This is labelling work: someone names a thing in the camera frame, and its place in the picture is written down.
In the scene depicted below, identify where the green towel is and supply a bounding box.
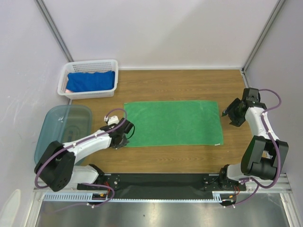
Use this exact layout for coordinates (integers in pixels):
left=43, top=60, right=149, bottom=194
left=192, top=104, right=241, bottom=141
left=124, top=100, right=223, bottom=148

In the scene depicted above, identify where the white perforated plastic basket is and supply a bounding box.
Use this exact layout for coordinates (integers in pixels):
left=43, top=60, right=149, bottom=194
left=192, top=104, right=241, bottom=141
left=57, top=59, right=119, bottom=100

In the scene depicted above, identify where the blue towel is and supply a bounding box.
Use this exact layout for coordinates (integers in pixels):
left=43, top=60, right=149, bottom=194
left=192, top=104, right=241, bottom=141
left=66, top=71, right=116, bottom=92

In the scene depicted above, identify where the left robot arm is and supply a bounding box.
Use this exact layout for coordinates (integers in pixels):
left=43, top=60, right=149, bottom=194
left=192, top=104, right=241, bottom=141
left=34, top=118, right=135, bottom=192

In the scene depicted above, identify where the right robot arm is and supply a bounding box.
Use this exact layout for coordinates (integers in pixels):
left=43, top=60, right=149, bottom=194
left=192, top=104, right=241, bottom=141
left=218, top=87, right=289, bottom=190

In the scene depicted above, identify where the blue translucent plastic tub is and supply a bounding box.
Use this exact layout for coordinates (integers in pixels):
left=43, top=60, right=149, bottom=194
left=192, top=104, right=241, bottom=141
left=34, top=105, right=92, bottom=163

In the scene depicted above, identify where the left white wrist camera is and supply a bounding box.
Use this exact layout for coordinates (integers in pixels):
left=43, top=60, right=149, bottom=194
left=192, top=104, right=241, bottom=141
left=104, top=115, right=119, bottom=125

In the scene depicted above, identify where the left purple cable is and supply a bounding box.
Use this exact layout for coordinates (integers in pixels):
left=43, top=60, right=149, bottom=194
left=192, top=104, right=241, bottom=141
left=35, top=108, right=128, bottom=213

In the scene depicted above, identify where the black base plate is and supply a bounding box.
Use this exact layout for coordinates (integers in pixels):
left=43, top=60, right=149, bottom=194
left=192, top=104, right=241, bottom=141
left=77, top=173, right=247, bottom=200

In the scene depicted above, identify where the slotted aluminium rail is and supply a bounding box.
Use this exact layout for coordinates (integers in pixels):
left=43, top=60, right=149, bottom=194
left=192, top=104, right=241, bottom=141
left=38, top=170, right=291, bottom=205

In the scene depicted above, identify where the right aluminium frame post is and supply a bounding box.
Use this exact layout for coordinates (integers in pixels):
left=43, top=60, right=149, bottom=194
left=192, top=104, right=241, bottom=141
left=242, top=0, right=286, bottom=72

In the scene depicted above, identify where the aluminium frame post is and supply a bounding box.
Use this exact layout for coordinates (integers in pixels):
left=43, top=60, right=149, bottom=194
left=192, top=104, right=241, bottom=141
left=242, top=0, right=286, bottom=72
left=34, top=0, right=74, bottom=62

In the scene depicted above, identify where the left aluminium frame post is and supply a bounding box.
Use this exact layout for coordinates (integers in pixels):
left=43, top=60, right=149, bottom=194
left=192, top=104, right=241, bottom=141
left=34, top=0, right=74, bottom=62

